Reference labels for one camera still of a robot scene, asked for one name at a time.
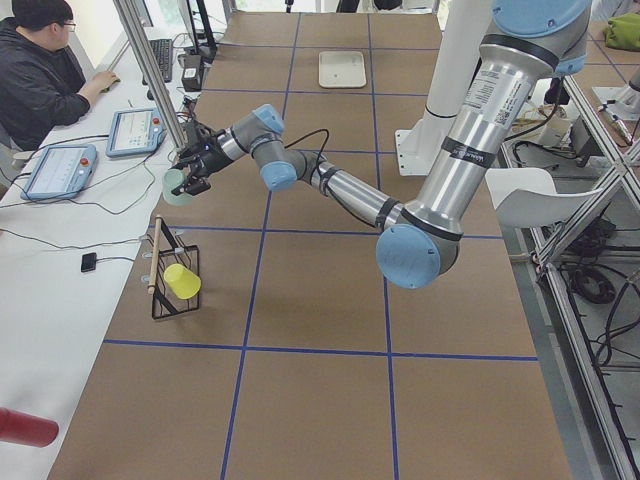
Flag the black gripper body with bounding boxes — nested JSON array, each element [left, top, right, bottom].
[[178, 119, 225, 182]]

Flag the green cup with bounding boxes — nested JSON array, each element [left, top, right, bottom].
[[162, 168, 193, 207]]

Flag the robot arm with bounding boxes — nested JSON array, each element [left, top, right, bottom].
[[163, 1, 591, 289]]

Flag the yellow cup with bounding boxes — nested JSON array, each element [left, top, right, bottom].
[[163, 263, 201, 300]]

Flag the white rabbit tray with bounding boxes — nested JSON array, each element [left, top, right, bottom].
[[318, 51, 367, 89]]

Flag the far teach pendant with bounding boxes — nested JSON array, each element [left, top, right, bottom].
[[105, 108, 166, 158]]

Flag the teach pendant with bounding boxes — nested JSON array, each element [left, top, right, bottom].
[[105, 108, 166, 158], [20, 144, 97, 201]]

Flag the black keyboard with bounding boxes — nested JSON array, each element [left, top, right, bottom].
[[149, 39, 173, 83]]

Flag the near teach pendant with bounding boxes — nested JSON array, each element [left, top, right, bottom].
[[20, 144, 97, 201]]

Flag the small black puck device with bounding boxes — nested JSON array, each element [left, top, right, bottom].
[[80, 252, 98, 273]]

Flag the person in black jacket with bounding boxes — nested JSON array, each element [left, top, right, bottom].
[[1, 0, 119, 151]]

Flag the red bottle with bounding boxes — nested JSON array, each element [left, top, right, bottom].
[[1, 407, 59, 448]]

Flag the white chair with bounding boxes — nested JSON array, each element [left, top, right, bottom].
[[485, 167, 604, 228]]

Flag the black wire cup rack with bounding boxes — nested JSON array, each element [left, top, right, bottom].
[[142, 214, 202, 321]]

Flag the aluminium frame post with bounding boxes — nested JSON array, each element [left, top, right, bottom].
[[113, 0, 187, 151]]

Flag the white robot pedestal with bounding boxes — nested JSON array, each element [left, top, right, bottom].
[[395, 0, 492, 176]]

